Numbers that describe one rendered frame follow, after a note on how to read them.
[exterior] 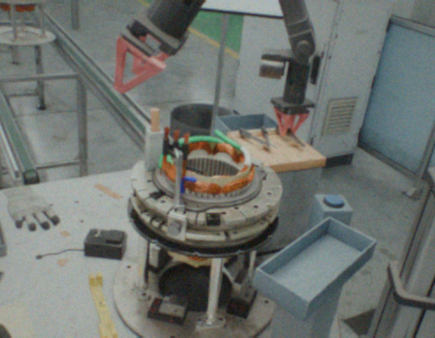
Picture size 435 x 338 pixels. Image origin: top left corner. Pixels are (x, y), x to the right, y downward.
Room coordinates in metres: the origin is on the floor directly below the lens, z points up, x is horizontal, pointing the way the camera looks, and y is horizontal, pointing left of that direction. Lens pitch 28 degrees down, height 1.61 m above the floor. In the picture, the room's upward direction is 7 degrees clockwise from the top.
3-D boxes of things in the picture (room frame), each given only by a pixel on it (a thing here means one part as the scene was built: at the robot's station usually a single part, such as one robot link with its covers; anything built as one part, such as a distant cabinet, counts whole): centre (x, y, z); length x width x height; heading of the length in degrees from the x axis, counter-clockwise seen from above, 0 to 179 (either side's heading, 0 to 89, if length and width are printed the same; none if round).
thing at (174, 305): (0.80, 0.08, 0.83); 0.05 x 0.04 x 0.02; 82
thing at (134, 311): (0.91, 0.04, 0.80); 0.39 x 0.39 x 0.01
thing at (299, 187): (1.18, -0.12, 0.91); 0.19 x 0.19 x 0.26; 28
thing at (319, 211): (0.98, -0.25, 0.91); 0.07 x 0.07 x 0.25; 13
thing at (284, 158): (1.18, -0.12, 1.05); 0.20 x 0.19 x 0.02; 28
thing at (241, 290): (0.87, -0.07, 0.85); 0.06 x 0.04 x 0.05; 164
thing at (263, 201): (0.91, 0.04, 1.09); 0.32 x 0.32 x 0.01
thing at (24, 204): (1.16, 0.54, 0.79); 0.24 x 0.12 x 0.02; 33
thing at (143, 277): (0.86, 0.16, 0.91); 0.02 x 0.02 x 0.21
